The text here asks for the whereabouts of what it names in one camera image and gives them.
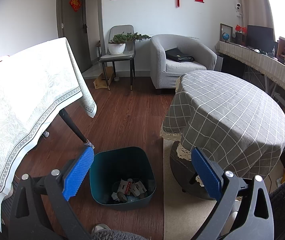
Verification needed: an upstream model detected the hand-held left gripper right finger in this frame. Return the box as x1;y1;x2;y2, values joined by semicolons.
191;147;275;240

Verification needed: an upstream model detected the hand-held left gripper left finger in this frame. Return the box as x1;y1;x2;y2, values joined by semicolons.
9;146;95;240

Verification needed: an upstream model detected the dark teal waste bin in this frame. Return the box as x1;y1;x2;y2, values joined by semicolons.
90;147;156;211

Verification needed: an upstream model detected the white cardboard box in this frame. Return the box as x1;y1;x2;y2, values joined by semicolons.
133;179;147;196

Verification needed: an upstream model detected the person's left foot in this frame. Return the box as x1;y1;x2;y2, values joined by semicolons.
91;224;112;235

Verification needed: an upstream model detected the grey checked tablecloth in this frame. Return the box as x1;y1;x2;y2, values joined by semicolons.
160;70;285;180

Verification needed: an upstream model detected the beige fringed desk cloth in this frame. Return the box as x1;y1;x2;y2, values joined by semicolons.
215;41;285;104

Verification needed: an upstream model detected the person's left leg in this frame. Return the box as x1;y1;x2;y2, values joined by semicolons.
91;231;143;240

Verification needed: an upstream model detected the black monitor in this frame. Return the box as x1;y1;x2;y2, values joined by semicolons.
247;25;274;49

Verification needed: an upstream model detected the white patterned tablecloth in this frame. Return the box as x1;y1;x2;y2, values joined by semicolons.
0;37;97;233

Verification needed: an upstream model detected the flattened cardboard piece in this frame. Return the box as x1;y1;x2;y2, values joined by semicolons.
93;66;114;89

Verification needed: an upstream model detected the dark brown box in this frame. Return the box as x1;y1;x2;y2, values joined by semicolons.
235;32;246;46

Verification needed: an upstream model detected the grey armchair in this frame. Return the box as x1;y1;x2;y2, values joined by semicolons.
150;34;218;95

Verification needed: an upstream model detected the black bag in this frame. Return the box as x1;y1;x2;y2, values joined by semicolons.
165;47;195;63

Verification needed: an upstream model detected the beige curtain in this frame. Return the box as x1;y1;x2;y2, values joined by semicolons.
235;0;274;30

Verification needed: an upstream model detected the grey dining chair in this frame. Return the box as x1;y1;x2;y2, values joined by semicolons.
100;25;136;91

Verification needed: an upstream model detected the potted plant white pot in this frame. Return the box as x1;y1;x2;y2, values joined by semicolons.
108;32;151;55

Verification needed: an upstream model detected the grey door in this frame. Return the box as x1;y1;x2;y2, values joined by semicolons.
57;0;103;73

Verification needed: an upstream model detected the red door decoration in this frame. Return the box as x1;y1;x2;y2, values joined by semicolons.
69;0;81;12

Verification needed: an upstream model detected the dark picture frame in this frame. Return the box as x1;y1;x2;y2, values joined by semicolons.
219;23;233;43

